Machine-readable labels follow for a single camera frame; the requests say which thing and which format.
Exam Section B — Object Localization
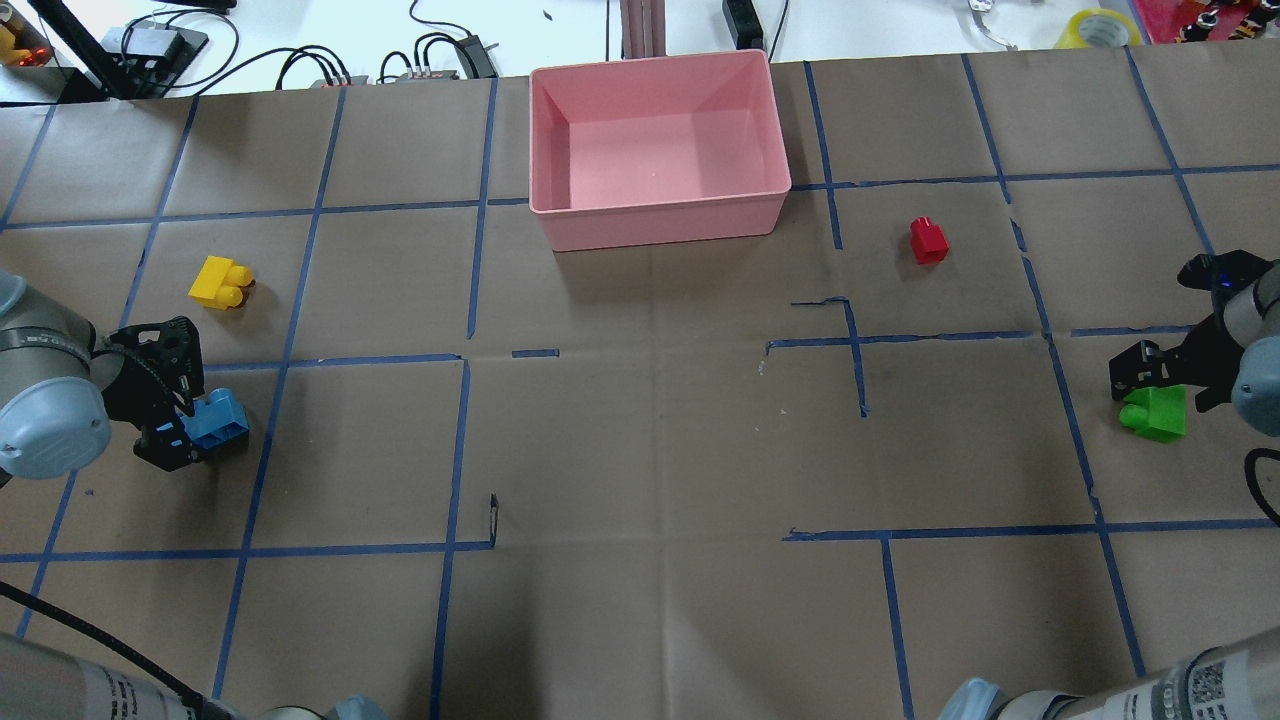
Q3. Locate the aluminium frame post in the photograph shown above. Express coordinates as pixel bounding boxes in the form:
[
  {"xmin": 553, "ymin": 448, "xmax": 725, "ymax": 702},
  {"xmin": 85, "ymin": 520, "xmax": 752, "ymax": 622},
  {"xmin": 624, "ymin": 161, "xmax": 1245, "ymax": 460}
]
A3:
[{"xmin": 620, "ymin": 0, "xmax": 666, "ymax": 59}]

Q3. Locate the green toy block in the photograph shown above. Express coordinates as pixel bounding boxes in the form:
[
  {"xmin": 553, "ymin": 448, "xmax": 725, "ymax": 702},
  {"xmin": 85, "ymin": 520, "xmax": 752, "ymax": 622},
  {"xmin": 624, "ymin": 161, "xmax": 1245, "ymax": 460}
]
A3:
[{"xmin": 1117, "ymin": 386, "xmax": 1187, "ymax": 445}]

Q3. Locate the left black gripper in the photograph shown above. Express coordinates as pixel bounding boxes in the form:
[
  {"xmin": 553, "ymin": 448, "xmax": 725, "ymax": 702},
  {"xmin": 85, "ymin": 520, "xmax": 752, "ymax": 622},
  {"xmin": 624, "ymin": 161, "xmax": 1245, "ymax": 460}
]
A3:
[{"xmin": 100, "ymin": 316, "xmax": 206, "ymax": 471}]

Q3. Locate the red plastic tray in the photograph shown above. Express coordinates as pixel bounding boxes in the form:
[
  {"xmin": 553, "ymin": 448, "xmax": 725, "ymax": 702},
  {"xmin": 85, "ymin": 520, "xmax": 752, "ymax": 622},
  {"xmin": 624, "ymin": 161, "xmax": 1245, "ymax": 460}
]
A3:
[{"xmin": 1132, "ymin": 1, "xmax": 1277, "ymax": 44}]

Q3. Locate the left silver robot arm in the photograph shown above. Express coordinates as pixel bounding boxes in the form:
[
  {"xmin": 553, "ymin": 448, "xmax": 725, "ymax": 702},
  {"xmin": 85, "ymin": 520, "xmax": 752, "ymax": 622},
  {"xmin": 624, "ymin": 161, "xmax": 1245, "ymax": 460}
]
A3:
[{"xmin": 1, "ymin": 272, "xmax": 209, "ymax": 482}]

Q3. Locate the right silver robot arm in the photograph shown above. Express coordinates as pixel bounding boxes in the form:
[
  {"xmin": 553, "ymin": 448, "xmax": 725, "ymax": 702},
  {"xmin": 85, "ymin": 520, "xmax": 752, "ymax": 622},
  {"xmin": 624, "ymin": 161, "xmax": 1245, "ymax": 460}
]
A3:
[{"xmin": 1108, "ymin": 250, "xmax": 1279, "ymax": 442}]

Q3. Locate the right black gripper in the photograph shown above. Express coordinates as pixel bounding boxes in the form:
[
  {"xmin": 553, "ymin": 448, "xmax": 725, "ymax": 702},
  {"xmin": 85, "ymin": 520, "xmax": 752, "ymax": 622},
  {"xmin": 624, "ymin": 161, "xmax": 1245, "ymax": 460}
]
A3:
[{"xmin": 1108, "ymin": 250, "xmax": 1251, "ymax": 413}]

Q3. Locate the yellow tape roll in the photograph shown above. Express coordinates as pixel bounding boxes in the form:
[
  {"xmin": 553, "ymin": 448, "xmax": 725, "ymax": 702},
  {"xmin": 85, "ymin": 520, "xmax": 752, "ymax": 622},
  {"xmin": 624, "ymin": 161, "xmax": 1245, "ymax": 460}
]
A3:
[{"xmin": 1053, "ymin": 8, "xmax": 1142, "ymax": 49}]

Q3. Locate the brown paper table cover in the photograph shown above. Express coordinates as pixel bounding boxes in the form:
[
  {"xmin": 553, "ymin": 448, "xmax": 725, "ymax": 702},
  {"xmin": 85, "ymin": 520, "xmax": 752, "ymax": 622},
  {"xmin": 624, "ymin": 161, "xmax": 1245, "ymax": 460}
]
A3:
[{"xmin": 3, "ymin": 41, "xmax": 1277, "ymax": 719}]

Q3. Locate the blue toy block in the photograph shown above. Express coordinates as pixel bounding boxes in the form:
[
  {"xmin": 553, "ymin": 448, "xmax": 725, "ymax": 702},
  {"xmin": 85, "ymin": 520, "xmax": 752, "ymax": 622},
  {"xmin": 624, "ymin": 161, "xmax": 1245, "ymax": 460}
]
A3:
[{"xmin": 179, "ymin": 388, "xmax": 250, "ymax": 451}]

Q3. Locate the black power adapter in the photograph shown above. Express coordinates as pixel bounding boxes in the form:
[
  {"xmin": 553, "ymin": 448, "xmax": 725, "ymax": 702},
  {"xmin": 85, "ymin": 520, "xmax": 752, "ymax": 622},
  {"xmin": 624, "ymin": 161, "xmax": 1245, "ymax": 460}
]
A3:
[{"xmin": 721, "ymin": 0, "xmax": 765, "ymax": 50}]

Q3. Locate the red toy block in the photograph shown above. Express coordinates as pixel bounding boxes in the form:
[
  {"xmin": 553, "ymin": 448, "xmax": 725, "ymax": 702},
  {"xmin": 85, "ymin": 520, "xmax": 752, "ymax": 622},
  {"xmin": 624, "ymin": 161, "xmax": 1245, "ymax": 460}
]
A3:
[{"xmin": 909, "ymin": 217, "xmax": 950, "ymax": 266}]

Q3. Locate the yellow toy block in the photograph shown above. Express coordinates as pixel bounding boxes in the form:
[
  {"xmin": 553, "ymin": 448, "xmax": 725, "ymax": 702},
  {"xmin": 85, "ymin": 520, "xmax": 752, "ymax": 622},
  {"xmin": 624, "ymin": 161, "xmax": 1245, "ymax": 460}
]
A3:
[{"xmin": 188, "ymin": 255, "xmax": 256, "ymax": 310}]

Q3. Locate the pink plastic box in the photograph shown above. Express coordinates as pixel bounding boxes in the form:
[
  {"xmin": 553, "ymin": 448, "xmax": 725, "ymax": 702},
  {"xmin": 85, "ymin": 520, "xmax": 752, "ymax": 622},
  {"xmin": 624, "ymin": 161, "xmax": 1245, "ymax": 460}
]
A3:
[{"xmin": 527, "ymin": 49, "xmax": 794, "ymax": 252}]

